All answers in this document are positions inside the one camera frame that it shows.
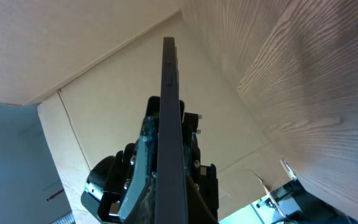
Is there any Samsung Galaxy smartphone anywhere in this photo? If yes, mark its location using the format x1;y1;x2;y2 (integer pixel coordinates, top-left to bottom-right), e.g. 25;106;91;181
155;37;188;224

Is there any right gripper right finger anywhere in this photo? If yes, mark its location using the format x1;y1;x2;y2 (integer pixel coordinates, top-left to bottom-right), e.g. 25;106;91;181
182;124;219;224

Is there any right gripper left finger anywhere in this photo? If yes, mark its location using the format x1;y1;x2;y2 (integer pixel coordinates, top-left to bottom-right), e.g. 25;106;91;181
119;116;158;223

